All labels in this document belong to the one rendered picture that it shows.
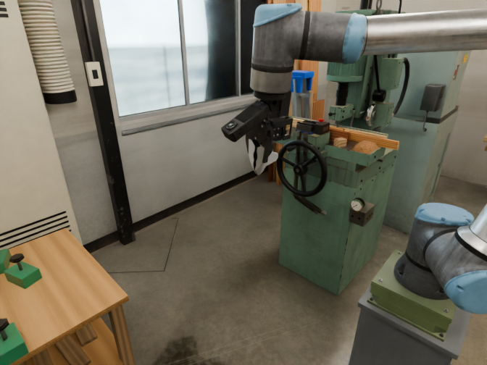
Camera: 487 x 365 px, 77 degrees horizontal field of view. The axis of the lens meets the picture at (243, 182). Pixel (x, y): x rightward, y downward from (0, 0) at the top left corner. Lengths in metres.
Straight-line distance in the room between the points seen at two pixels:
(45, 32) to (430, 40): 1.62
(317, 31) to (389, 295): 0.86
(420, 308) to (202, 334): 1.07
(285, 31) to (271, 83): 0.10
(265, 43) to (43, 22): 1.40
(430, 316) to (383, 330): 0.18
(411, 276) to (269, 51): 0.84
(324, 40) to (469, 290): 0.67
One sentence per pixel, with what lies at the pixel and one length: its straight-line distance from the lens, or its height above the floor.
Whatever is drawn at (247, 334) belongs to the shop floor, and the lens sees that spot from 1.78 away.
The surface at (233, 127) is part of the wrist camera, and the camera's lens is 0.67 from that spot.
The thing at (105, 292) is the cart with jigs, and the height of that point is 0.53.
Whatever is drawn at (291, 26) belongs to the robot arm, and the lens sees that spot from 0.66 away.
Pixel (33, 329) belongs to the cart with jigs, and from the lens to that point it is 1.31.
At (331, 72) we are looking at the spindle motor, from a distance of 1.68.
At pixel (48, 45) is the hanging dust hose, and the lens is 1.89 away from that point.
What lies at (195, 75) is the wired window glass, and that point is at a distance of 2.68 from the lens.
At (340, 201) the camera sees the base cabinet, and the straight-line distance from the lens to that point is 1.70.
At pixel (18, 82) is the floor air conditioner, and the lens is 1.75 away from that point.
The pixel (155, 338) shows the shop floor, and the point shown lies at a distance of 1.82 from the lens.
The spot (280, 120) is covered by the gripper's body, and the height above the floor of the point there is 1.22.
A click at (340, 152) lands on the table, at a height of 0.88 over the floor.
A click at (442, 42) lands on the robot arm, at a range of 0.88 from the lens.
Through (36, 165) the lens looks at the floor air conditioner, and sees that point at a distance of 1.82.
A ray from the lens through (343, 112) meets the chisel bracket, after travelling 1.72.
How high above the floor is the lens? 1.39
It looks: 25 degrees down
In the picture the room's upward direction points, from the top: straight up
